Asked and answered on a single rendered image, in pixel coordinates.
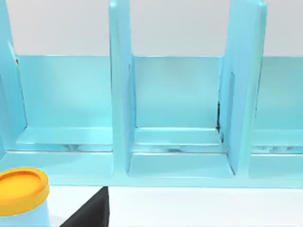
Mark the blue bottle with yellow cap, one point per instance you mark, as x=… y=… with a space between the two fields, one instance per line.
x=21 y=196

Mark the light blue rack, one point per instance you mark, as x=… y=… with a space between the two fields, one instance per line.
x=165 y=106

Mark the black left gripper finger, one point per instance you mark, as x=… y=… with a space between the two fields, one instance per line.
x=94 y=210

